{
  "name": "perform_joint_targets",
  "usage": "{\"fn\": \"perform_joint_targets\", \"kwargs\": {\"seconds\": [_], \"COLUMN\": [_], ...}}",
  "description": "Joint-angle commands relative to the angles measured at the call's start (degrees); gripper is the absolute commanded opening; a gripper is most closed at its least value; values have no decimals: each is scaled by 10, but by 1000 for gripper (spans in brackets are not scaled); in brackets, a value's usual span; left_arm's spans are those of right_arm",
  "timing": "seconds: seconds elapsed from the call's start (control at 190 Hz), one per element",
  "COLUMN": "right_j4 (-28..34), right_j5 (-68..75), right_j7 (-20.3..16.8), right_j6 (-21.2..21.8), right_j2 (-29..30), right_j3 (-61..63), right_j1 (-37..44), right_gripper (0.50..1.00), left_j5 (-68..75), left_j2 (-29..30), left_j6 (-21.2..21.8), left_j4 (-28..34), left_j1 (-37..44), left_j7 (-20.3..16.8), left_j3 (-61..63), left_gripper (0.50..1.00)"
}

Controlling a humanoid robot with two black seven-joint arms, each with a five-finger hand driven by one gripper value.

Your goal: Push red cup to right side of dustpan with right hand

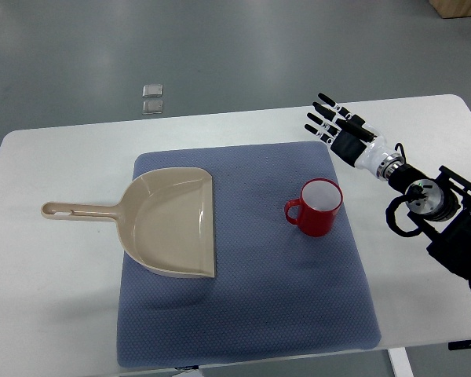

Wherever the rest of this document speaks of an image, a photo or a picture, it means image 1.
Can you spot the metal floor plate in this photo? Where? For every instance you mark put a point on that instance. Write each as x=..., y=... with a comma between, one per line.
x=151, y=107
x=152, y=90

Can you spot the beige plastic dustpan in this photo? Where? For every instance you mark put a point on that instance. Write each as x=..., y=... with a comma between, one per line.
x=164, y=220

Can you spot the lower metal floor plate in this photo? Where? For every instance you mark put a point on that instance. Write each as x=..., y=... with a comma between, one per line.
x=151, y=107

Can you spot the blue grey fabric mat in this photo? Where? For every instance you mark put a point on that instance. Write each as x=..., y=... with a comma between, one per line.
x=277, y=292

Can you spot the upper metal floor plate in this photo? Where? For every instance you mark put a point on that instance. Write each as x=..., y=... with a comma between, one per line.
x=152, y=90

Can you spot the wooden box corner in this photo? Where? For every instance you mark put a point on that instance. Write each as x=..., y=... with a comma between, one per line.
x=448, y=9

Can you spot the white table leg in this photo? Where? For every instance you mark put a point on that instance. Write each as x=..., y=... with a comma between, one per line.
x=399, y=360

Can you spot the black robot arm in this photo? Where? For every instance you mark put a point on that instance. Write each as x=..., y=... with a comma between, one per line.
x=439, y=208

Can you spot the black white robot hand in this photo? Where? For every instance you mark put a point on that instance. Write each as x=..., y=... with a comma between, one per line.
x=352, y=139

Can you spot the black table control panel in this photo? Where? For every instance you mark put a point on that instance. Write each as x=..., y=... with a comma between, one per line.
x=459, y=345

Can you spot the red cup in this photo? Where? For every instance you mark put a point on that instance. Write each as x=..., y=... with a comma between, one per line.
x=315, y=210

